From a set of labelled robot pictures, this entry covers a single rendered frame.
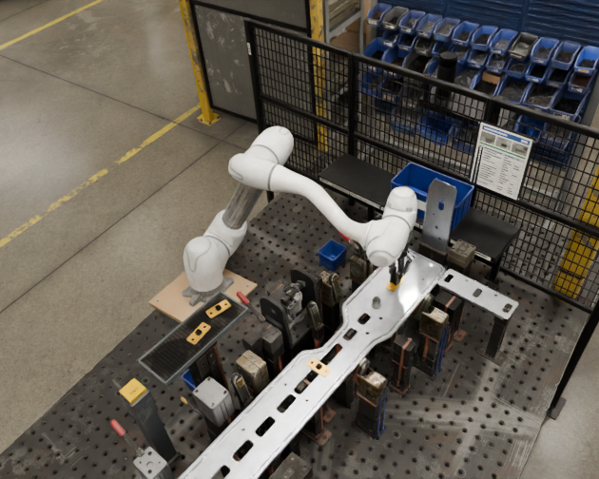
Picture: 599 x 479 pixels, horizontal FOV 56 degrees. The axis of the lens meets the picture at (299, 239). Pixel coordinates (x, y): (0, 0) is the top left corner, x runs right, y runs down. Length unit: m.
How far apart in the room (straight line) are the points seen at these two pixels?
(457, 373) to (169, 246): 2.26
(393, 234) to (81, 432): 1.40
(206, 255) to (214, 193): 1.87
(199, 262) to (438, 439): 1.18
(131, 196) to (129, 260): 0.69
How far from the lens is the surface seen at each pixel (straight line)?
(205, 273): 2.47
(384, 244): 1.76
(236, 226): 2.50
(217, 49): 4.59
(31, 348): 3.71
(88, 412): 2.44
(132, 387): 1.87
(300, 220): 2.91
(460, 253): 2.28
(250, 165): 2.03
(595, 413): 3.28
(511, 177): 2.36
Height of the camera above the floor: 2.67
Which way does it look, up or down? 45 degrees down
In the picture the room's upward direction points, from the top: 5 degrees counter-clockwise
